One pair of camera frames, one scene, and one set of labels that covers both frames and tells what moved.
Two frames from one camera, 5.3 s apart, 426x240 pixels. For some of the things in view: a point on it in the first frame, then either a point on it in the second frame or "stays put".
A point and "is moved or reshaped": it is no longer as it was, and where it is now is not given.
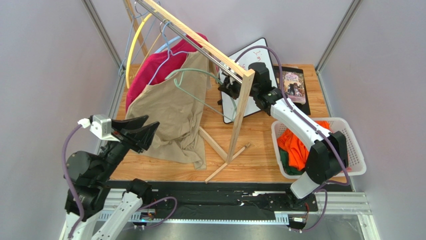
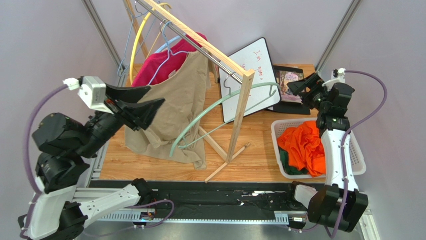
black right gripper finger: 227,78 to 299,88
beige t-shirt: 177,101 stays put
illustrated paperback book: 293,85 stays put
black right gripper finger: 232,89 to 314,82
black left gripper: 142,137 to 136,114
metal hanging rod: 190,40 stays put
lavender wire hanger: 169,51 stays put
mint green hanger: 179,72 to 271,84
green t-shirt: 291,170 stays put
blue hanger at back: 183,35 stays put
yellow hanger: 131,46 is moved or reshaped
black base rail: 224,202 stays put
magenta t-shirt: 154,67 stays put
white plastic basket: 356,163 stays put
